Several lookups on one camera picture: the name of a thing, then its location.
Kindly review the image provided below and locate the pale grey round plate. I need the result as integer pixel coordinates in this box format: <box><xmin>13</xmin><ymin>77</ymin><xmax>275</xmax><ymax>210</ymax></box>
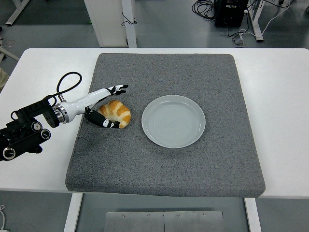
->
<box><xmin>141</xmin><ymin>94</ymin><xmax>206</xmax><ymax>149</ymax></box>

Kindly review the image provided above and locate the black computer tower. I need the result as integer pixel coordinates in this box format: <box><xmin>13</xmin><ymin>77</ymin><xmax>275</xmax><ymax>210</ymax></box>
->
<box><xmin>214</xmin><ymin>0</ymin><xmax>249</xmax><ymax>28</ymax></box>

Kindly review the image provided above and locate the white desk foot bar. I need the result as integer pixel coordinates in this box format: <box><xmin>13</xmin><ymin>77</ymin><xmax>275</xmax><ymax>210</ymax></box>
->
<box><xmin>0</xmin><ymin>45</ymin><xmax>20</xmax><ymax>64</ymax></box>

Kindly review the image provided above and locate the white desk frame panel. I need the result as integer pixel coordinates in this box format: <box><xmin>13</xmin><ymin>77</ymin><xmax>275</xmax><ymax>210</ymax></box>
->
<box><xmin>84</xmin><ymin>0</ymin><xmax>138</xmax><ymax>48</ymax></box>

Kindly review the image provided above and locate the white table leg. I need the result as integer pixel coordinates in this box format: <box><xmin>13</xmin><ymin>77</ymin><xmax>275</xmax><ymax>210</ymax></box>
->
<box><xmin>63</xmin><ymin>193</ymin><xmax>84</xmax><ymax>232</ymax></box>
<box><xmin>243</xmin><ymin>197</ymin><xmax>263</xmax><ymax>232</ymax></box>

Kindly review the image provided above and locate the grey felt mat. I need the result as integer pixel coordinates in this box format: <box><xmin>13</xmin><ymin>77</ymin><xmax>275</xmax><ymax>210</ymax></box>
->
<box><xmin>65</xmin><ymin>53</ymin><xmax>266</xmax><ymax>198</ymax></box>

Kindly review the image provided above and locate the thin black hanging cable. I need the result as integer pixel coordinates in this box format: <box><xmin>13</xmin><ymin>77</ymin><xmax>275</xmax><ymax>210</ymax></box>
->
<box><xmin>120</xmin><ymin>11</ymin><xmax>138</xmax><ymax>27</ymax></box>

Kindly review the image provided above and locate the clear plastic floor bracket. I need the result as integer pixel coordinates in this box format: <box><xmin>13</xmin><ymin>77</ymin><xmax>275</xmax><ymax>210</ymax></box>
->
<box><xmin>232</xmin><ymin>33</ymin><xmax>246</xmax><ymax>46</ymax></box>

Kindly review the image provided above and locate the black cable coil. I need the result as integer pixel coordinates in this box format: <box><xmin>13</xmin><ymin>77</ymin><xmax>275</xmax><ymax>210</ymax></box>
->
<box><xmin>192</xmin><ymin>0</ymin><xmax>218</xmax><ymax>20</ymax></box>

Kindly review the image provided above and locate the long white floor cable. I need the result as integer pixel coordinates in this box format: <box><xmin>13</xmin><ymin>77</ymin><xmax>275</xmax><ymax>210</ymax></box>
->
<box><xmin>239</xmin><ymin>0</ymin><xmax>295</xmax><ymax>39</ymax></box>

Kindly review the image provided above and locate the white cable by table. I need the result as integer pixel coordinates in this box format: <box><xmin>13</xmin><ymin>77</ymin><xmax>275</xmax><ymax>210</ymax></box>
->
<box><xmin>0</xmin><ymin>204</ymin><xmax>8</xmax><ymax>232</ymax></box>

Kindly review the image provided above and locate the white desk leg with foot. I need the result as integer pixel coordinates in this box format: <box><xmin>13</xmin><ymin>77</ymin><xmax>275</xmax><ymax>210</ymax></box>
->
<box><xmin>5</xmin><ymin>0</ymin><xmax>31</xmax><ymax>27</ymax></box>
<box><xmin>248</xmin><ymin>0</ymin><xmax>264</xmax><ymax>42</ymax></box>

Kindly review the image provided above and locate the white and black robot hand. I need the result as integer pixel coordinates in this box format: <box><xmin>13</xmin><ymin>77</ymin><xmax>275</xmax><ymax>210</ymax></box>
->
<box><xmin>63</xmin><ymin>84</ymin><xmax>129</xmax><ymax>129</ymax></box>

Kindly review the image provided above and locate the golden croissant bread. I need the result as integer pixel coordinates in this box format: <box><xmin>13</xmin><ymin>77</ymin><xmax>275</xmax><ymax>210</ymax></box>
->
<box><xmin>98</xmin><ymin>100</ymin><xmax>132</xmax><ymax>129</ymax></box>

